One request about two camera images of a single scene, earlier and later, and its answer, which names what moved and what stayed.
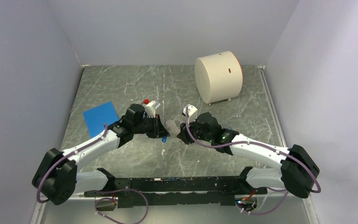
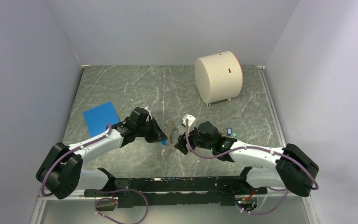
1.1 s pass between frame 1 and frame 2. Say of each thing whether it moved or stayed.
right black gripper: moved
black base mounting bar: stayed
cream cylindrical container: stayed
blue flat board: stayed
